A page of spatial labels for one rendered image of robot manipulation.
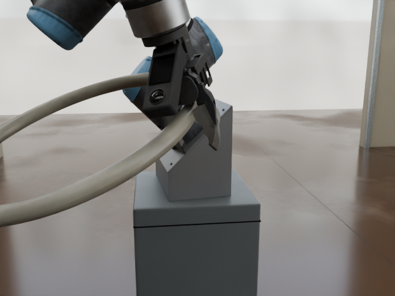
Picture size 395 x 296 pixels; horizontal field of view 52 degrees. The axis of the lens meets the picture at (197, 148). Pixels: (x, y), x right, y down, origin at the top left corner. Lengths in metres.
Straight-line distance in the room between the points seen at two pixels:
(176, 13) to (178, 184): 0.78
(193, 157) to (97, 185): 0.75
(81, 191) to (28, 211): 0.07
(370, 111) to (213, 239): 4.83
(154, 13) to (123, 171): 0.22
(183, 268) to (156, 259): 0.09
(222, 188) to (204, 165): 0.10
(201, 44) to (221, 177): 0.42
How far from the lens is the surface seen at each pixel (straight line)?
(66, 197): 0.56
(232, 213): 1.29
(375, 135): 6.14
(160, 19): 0.59
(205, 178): 1.31
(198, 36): 1.29
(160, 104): 0.56
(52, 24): 0.71
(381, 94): 6.07
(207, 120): 0.65
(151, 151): 0.58
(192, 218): 1.28
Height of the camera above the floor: 1.32
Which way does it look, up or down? 14 degrees down
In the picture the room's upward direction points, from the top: straight up
